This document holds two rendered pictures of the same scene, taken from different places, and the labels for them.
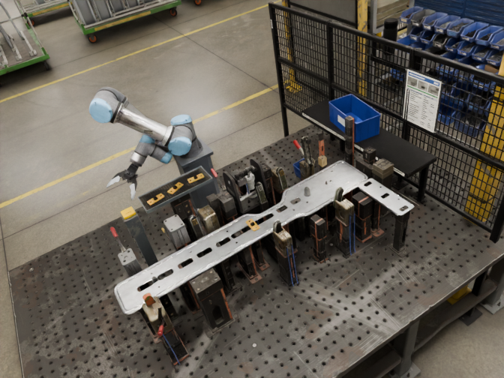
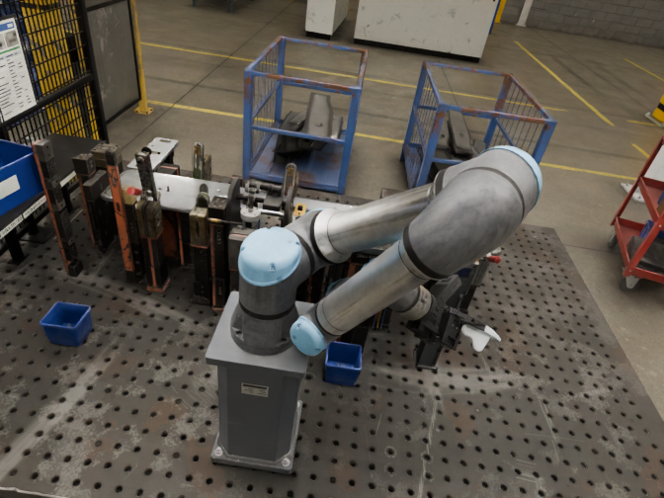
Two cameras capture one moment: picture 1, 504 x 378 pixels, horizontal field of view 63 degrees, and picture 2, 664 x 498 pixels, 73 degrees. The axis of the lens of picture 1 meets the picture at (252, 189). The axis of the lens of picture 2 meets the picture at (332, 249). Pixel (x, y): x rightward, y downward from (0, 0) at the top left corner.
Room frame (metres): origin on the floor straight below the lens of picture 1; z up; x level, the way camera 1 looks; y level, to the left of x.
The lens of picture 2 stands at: (2.63, 0.69, 1.84)
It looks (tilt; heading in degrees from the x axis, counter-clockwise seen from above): 36 degrees down; 203
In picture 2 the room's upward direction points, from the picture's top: 9 degrees clockwise
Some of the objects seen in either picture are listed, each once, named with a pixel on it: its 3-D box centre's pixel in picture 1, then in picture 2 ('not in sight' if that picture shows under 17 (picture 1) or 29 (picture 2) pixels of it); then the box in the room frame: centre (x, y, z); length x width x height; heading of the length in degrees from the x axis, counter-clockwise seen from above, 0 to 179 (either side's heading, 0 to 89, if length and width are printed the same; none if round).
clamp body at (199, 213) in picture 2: (280, 196); (203, 256); (1.73, -0.15, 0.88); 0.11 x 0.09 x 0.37; 24
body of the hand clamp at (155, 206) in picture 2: (308, 186); (153, 246); (1.78, -0.32, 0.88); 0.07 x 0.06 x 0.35; 24
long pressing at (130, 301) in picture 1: (250, 228); (305, 210); (1.42, 0.05, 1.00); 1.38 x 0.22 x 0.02; 114
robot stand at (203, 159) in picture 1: (198, 176); (262, 384); (2.05, 0.31, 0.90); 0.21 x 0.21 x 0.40; 23
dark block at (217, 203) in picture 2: (268, 196); (220, 257); (1.73, -0.08, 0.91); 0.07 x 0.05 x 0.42; 24
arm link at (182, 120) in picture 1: (182, 127); (271, 268); (2.04, 0.31, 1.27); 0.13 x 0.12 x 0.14; 174
